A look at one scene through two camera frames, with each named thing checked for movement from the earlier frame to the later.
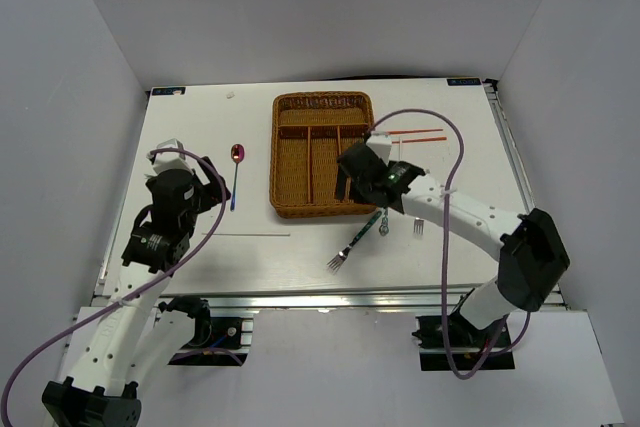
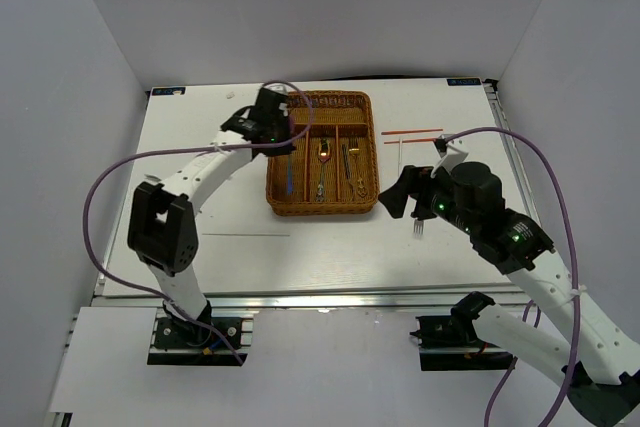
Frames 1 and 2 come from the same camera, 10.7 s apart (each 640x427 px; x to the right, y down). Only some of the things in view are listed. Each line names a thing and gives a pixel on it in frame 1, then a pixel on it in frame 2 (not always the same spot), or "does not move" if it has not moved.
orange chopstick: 420,140 does not move
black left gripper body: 198,207 to 281,129
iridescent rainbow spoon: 237,154 to 290,175
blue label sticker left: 168,90 does not move
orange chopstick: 412,131 does not move
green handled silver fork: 334,264 to 344,145
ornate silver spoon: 384,229 to 324,154
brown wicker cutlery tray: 309,132 does not move
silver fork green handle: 418,225 does not move
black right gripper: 341,188 to 416,182
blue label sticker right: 464,82 does not move
